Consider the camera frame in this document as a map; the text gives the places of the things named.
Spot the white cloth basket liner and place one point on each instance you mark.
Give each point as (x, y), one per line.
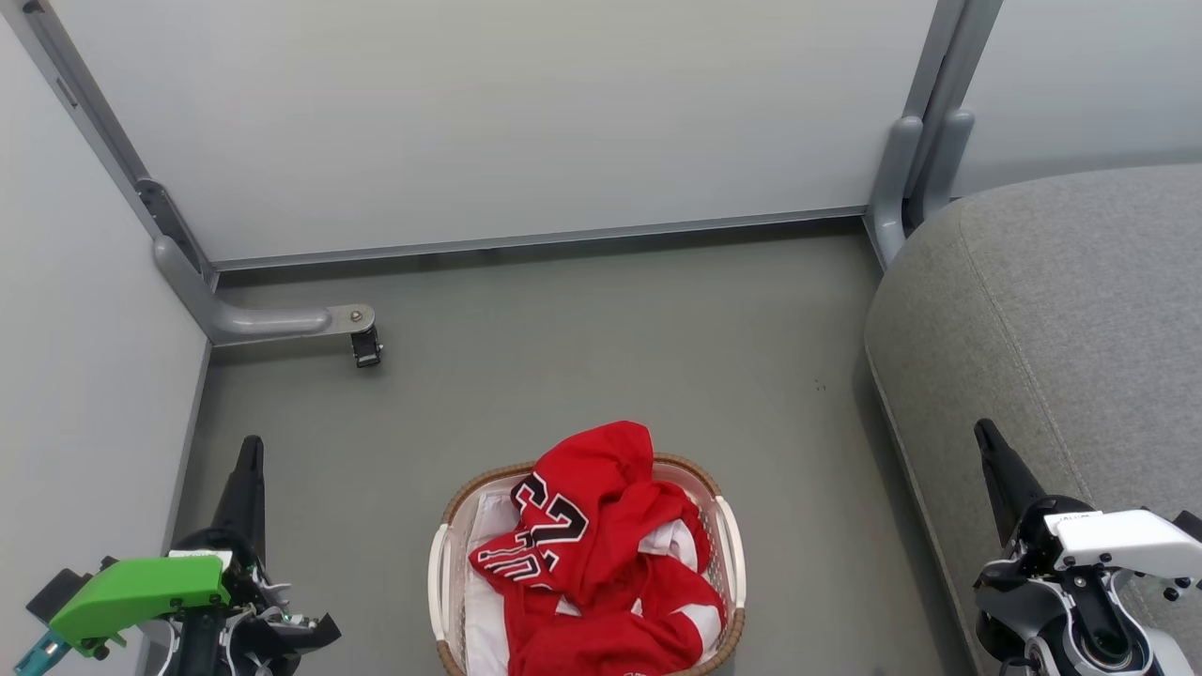
(488, 610)

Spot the grey partition post with foot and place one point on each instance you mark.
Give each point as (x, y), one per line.
(239, 321)

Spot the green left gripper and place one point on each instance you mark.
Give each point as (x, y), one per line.
(141, 587)

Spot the red jersey with number print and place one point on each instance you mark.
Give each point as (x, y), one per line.
(601, 488)

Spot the grey double partition post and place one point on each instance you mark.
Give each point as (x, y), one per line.
(925, 141)

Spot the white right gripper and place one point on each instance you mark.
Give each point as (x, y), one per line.
(1127, 540)

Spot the red shorts with white stripe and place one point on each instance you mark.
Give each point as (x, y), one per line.
(601, 638)

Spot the grey partition bottom rail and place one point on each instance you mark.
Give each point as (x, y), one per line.
(563, 237)

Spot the grey fabric sofa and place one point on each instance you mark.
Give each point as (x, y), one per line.
(1080, 310)

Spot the small black caster wheel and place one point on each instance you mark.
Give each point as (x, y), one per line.
(365, 347)

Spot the white woven laundry basket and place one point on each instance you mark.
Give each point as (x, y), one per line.
(728, 554)

